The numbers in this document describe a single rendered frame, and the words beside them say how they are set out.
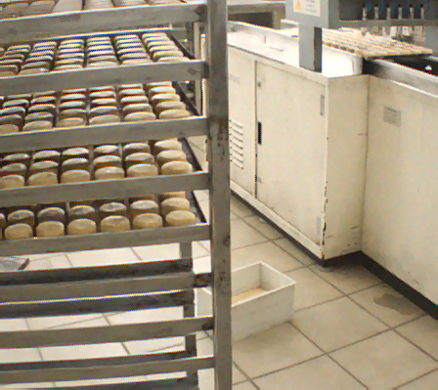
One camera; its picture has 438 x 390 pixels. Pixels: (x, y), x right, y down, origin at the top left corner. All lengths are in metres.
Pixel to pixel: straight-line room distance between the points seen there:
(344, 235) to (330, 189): 0.23
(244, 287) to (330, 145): 0.63
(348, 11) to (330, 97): 0.36
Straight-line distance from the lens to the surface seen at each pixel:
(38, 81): 1.02
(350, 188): 2.70
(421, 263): 2.51
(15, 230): 1.16
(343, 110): 2.58
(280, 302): 2.43
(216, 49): 1.00
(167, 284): 1.15
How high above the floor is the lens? 1.34
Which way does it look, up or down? 19 degrees down
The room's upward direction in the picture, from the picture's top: 1 degrees counter-clockwise
